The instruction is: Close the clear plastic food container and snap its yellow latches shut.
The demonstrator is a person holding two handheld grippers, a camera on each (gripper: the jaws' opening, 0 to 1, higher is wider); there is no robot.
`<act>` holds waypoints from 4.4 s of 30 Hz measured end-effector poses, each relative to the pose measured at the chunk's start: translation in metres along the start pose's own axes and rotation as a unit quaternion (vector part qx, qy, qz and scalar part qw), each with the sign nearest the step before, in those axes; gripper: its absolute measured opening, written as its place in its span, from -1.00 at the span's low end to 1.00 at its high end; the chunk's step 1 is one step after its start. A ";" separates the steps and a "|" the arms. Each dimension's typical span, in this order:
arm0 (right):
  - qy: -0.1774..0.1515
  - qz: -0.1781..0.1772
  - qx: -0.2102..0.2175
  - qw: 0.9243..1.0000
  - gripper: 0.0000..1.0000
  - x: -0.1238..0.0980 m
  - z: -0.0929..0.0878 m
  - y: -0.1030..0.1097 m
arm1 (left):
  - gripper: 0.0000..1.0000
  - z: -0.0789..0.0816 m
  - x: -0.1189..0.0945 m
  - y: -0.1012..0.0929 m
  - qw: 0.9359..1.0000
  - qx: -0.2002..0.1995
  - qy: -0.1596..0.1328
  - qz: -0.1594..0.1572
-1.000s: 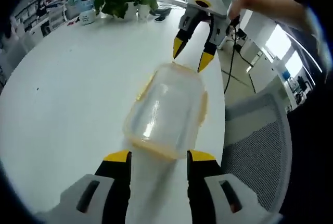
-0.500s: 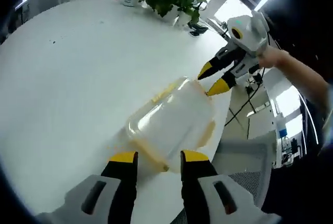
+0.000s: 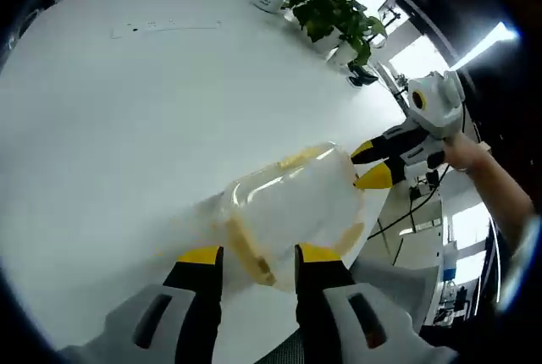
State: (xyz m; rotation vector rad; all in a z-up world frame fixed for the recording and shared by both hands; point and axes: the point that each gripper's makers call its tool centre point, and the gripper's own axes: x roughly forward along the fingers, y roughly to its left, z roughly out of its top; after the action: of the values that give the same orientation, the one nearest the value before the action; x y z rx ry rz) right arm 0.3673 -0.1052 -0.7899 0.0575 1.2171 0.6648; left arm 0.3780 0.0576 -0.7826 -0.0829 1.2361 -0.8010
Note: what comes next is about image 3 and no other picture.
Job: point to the clear container with yellow buckles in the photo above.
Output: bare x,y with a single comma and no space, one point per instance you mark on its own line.
292,211

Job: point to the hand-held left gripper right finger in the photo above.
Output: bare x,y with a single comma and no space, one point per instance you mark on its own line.
351,317

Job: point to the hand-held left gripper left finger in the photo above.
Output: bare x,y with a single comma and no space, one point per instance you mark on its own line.
144,321

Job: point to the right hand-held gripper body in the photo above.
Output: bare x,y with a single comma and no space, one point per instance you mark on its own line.
438,103

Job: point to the person's right hand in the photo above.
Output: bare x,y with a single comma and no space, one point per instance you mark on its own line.
463,154

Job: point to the small black object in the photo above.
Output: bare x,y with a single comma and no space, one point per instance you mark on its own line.
362,77

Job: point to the green potted plant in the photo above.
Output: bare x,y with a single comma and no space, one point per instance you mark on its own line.
330,8

